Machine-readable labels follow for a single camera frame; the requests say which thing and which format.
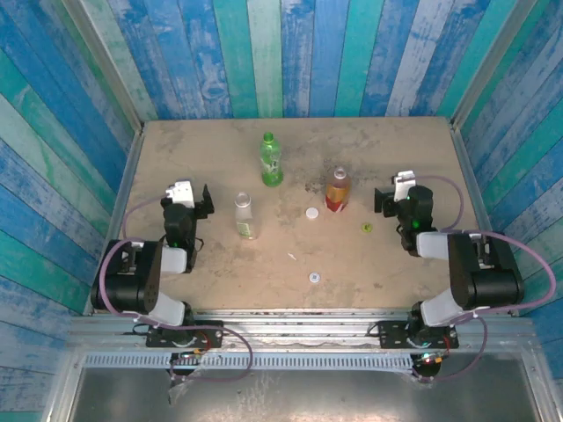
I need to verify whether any aluminium table side rail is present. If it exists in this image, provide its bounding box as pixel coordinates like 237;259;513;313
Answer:
450;120;521;317
82;127;146;317

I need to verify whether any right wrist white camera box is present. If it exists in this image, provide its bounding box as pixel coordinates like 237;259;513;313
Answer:
392;171;418;203

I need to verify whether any green plastic bottle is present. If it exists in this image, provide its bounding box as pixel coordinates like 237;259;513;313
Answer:
259;131;285;189

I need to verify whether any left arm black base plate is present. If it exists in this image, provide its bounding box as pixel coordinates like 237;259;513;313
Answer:
144;319;224;349

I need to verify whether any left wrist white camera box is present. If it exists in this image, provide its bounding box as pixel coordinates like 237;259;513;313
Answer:
165;178;195;208

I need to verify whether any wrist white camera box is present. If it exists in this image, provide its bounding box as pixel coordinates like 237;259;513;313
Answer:
165;178;195;208
392;171;418;203

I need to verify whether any aluminium mounting rail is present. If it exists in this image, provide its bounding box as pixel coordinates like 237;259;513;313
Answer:
68;307;536;357

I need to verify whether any grey metal sheet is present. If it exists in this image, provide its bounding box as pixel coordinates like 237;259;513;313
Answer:
69;367;540;422

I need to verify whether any clear plastic bottle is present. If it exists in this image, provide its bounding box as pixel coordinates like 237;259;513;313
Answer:
234;192;259;241

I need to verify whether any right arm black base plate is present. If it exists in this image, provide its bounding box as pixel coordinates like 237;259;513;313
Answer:
377;319;459;351

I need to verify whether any white slotted cable duct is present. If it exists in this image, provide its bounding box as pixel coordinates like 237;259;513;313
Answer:
83;353;414;371

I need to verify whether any aluminium corner post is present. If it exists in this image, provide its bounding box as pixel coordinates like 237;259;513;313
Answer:
61;0;145;134
450;0;540;128

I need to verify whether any amber bottle red gold label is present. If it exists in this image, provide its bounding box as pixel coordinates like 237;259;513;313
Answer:
324;165;352;214

